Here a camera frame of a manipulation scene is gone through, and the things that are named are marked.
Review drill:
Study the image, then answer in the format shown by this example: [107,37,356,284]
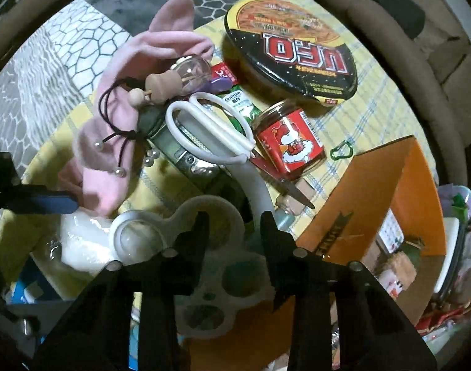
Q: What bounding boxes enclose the snowman doll plaid dress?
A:
[375,237,425,300]

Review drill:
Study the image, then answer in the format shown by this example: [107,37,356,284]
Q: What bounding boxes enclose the white remote control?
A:
[377,209,404,255]

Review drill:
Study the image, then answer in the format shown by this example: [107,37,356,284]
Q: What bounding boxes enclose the white lotus-root shaped tray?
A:
[109,195,274,339]

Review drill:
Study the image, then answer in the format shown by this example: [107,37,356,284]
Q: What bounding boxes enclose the blue UTO sportswear box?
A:
[11,262,47,304]

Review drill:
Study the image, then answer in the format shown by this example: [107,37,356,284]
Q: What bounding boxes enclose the white fluffy item in bag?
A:
[59,209,118,275]

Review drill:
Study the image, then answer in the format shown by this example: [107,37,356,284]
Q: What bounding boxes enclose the pink plush toy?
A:
[59,0,214,217]

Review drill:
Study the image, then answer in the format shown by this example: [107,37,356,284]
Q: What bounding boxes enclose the orange cardboard box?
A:
[190,137,446,370]

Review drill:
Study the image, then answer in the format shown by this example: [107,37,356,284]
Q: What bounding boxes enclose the grey patterned table mat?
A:
[0,0,299,241]

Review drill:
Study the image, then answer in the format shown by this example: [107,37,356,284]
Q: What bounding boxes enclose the white plastic container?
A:
[433,217,460,294]

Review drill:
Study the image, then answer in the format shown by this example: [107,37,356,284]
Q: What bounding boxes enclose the green carabiner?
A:
[330,140,354,161]

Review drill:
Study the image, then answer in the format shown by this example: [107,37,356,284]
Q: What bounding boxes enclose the glass bottle wooden cap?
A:
[127,55,212,109]

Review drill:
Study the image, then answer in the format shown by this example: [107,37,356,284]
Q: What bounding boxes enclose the red santa jar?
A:
[252,99,326,180]

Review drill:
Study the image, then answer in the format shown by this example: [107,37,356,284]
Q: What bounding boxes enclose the brown sofa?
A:
[318,0,471,186]

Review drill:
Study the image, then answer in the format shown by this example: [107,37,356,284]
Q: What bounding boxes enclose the UFO instant noodle bowl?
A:
[225,0,358,106]

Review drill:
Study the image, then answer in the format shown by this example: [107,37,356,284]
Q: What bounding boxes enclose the black cushion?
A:
[372,0,426,39]

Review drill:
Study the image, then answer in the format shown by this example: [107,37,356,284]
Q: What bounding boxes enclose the white handled scissors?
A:
[164,91,317,210]

